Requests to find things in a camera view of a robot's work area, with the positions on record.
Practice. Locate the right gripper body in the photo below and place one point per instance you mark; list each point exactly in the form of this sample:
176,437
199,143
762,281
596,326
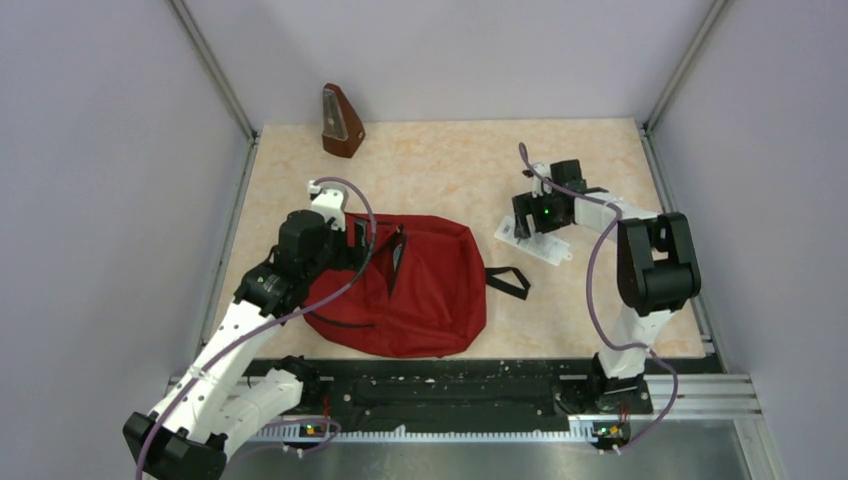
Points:
546,217

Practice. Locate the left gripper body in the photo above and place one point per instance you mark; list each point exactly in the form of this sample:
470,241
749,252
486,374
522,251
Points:
336,252

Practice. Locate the red backpack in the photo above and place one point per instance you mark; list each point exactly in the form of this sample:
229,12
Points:
423,293

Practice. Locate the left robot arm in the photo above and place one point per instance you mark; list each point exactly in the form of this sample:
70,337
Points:
195,431

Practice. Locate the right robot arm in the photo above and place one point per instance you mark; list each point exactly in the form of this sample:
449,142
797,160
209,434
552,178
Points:
657,270

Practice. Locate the brown wooden metronome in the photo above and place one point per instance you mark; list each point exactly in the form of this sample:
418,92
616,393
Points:
343,131

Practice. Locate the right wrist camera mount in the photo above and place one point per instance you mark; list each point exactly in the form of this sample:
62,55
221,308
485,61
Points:
541,175

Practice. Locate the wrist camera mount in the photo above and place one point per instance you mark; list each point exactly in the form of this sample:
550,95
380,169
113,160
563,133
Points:
329,202
541,175

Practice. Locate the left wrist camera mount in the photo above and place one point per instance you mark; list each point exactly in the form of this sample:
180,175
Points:
329,202

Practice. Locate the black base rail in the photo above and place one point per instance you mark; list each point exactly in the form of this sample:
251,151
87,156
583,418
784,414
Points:
512,396

